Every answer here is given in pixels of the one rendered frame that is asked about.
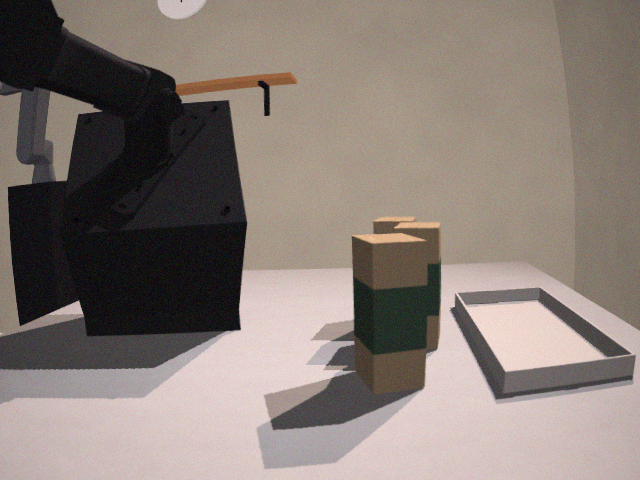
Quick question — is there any tan block with dark green band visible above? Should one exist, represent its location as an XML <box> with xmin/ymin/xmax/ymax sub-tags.
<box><xmin>352</xmin><ymin>233</ymin><xmax>428</xmax><ymax>394</ymax></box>
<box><xmin>373</xmin><ymin>217</ymin><xmax>416</xmax><ymax>234</ymax></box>
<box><xmin>394</xmin><ymin>222</ymin><xmax>441</xmax><ymax>349</ymax></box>

